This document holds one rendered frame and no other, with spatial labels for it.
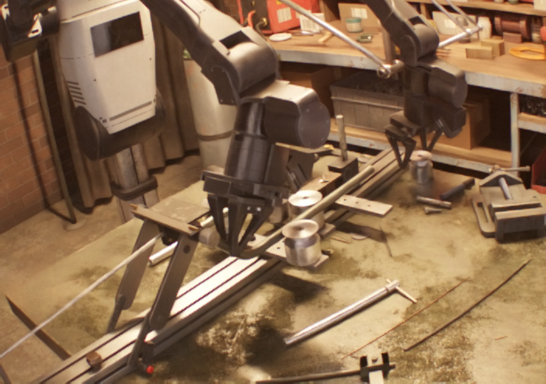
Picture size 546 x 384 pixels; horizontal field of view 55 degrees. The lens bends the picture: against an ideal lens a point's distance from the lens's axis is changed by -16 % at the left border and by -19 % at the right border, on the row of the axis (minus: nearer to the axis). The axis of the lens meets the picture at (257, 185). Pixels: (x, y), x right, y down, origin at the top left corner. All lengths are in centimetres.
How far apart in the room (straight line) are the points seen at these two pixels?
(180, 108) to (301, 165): 296
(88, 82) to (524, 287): 106
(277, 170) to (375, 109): 177
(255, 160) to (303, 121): 9
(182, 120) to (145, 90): 233
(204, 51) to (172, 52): 293
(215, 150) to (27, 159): 131
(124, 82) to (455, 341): 101
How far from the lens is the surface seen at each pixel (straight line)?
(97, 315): 93
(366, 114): 257
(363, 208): 99
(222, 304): 87
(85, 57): 141
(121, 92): 145
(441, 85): 104
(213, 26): 77
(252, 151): 77
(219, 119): 282
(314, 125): 73
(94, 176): 345
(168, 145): 376
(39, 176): 370
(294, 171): 84
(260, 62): 76
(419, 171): 115
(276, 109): 74
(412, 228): 101
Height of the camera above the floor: 139
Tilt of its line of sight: 24 degrees down
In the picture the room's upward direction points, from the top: 10 degrees counter-clockwise
